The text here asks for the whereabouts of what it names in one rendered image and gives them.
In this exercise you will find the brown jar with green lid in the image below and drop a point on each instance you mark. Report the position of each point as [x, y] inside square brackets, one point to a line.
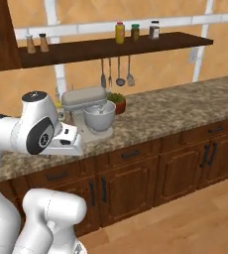
[135, 33]

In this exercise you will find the dark wooden wall shelf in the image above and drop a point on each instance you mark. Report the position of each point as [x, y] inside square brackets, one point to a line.
[112, 48]

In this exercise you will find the dark wooden wall cupboard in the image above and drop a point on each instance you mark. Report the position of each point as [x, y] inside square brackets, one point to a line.
[3, 36]

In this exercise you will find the hanging metal spatula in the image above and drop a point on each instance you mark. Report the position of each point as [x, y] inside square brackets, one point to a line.
[130, 78]

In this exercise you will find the brown wooden drawer front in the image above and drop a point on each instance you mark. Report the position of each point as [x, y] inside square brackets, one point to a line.
[58, 175]
[132, 153]
[215, 129]

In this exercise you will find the white wall socket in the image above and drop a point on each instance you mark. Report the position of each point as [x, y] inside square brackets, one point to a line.
[192, 55]

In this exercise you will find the small yellow object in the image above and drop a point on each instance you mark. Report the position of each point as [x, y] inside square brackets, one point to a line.
[58, 105]

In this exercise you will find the brown wooden cupboard door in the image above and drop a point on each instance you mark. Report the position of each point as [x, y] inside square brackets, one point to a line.
[86, 211]
[226, 158]
[178, 172]
[129, 191]

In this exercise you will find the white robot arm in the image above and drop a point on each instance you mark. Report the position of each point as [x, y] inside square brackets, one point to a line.
[3, 205]

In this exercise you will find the pepper shaker with dark cap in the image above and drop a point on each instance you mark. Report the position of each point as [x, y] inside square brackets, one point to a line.
[43, 43]

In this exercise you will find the green plant in red pot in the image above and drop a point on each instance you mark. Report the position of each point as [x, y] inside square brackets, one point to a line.
[117, 101]

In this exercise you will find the salt shaker with white cap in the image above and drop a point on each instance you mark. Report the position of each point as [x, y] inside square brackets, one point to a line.
[30, 44]

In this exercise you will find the yellow bottle with red cap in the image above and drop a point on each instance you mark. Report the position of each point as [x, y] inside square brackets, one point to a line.
[120, 33]

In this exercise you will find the hanging metal ladle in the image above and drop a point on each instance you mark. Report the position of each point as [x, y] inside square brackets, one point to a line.
[120, 81]

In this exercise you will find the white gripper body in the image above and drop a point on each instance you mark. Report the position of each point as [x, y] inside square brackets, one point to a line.
[66, 149]

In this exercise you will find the grey jar with black lid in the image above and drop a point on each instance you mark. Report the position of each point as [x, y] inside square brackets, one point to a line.
[154, 30]

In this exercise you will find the grey stand mixer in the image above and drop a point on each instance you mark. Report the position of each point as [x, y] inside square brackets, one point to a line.
[92, 112]

